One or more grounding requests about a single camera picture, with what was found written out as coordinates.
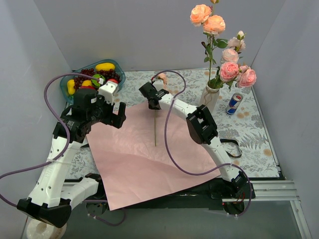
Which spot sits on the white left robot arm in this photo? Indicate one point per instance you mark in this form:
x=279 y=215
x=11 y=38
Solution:
x=50 y=202

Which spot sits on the two-bloom peach rose stem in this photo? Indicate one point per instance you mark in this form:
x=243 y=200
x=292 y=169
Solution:
x=212 y=25

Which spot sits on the teal plastic fruit basket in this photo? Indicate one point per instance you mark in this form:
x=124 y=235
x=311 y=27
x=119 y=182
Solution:
x=90 y=70

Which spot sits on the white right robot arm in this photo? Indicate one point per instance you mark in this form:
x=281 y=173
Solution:
x=203 y=131

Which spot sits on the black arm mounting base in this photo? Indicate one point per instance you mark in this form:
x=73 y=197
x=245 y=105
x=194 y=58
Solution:
x=215 y=194

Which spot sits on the yellow toy mango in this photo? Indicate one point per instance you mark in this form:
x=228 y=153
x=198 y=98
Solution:
x=105 y=66

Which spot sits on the red toy apple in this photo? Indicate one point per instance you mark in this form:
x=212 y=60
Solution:
x=113 y=80

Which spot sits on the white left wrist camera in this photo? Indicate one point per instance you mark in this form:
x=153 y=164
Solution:
x=109 y=90

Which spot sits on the blue silver energy drink can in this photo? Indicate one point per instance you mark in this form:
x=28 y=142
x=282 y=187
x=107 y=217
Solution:
x=234 y=103

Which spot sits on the bright pink rose stem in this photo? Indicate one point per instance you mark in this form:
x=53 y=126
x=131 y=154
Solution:
x=231 y=74

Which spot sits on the pale pink rose stem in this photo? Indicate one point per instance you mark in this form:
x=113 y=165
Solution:
x=232 y=48

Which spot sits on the single peach rose stem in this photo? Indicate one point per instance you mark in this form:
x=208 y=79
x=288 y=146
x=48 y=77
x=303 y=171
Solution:
x=160 y=82

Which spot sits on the black gold-lettered ribbon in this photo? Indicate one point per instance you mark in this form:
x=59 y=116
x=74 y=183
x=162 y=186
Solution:
x=232 y=148

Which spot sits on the green toy watermelon ball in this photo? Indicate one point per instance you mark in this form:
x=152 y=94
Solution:
x=98 y=80

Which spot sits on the white tissue paper roll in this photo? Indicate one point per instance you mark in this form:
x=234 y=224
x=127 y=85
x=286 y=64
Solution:
x=40 y=230

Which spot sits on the purple wrapping paper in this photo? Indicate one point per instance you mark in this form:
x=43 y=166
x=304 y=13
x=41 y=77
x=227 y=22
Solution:
x=134 y=170

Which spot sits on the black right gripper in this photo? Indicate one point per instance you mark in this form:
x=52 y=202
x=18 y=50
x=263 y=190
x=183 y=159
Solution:
x=149 y=93

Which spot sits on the pink toy dragon fruit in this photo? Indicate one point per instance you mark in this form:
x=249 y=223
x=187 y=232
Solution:
x=88 y=87

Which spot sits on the white ribbed ceramic vase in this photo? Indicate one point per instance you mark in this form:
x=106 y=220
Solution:
x=209 y=97

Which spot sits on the small yellow toy fruit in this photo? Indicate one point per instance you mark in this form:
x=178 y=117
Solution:
x=87 y=83

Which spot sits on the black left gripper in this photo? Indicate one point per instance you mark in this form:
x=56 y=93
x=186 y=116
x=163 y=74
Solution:
x=109 y=112

